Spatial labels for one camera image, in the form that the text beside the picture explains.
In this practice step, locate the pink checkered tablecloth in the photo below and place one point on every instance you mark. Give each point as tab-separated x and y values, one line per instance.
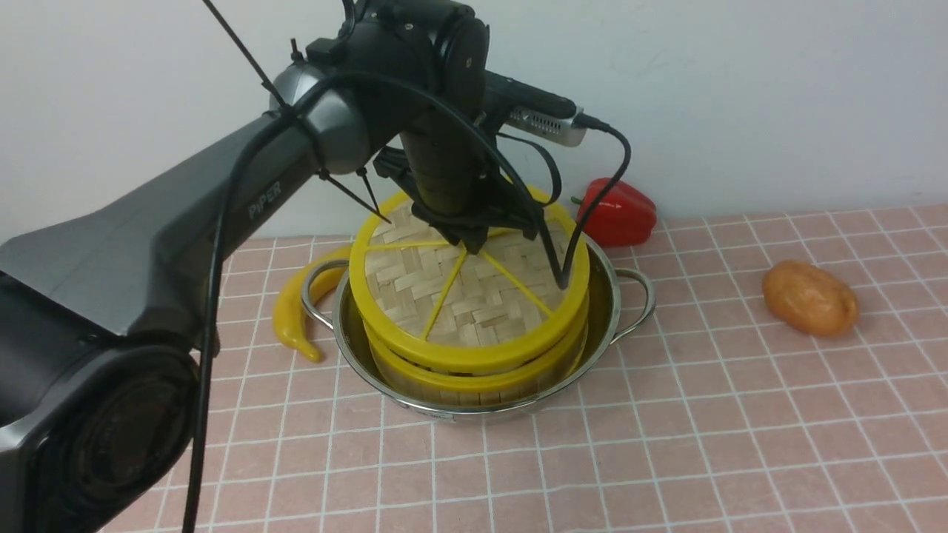
713	417

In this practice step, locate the red bell pepper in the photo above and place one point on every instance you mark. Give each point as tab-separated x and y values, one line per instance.
624	218

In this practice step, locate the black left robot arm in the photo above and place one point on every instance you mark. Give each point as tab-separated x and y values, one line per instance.
110	320

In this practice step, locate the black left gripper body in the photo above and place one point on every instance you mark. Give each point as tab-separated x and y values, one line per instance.
454	188

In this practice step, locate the orange potato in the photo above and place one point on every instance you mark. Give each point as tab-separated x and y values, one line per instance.
809	299

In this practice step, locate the stainless steel pot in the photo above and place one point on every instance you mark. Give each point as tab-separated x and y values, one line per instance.
619	302

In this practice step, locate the yellow woven bamboo steamer lid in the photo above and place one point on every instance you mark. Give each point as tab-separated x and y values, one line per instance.
442	307

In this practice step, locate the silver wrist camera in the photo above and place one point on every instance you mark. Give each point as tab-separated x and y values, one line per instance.
508	102

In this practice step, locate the yellow plastic banana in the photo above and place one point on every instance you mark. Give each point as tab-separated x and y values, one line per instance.
321	277

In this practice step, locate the yellow bamboo steamer basket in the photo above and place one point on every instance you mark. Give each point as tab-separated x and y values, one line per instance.
470	389

